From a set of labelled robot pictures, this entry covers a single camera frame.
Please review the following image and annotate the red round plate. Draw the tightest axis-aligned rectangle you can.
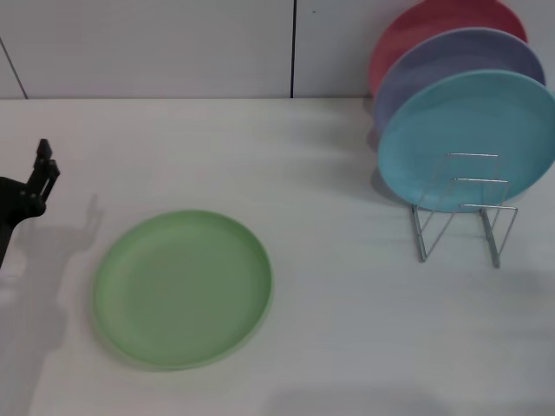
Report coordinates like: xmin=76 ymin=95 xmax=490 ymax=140
xmin=368 ymin=0 xmax=529 ymax=99

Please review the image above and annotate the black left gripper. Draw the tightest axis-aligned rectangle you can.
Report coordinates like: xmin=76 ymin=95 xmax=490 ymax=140
xmin=0 ymin=138 xmax=62 ymax=270

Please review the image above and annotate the silver wire plate rack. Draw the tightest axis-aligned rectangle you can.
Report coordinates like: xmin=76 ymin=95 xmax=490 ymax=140
xmin=410 ymin=152 xmax=519 ymax=269

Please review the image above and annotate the light blue round plate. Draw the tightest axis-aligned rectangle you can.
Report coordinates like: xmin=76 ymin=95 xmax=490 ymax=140
xmin=376 ymin=68 xmax=555 ymax=214

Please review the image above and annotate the purple round plate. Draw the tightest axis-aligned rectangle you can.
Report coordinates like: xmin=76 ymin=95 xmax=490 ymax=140
xmin=373 ymin=26 xmax=547 ymax=140

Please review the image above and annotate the green round plate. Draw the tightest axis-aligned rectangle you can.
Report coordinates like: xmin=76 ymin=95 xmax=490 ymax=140
xmin=93 ymin=209 xmax=275 ymax=373

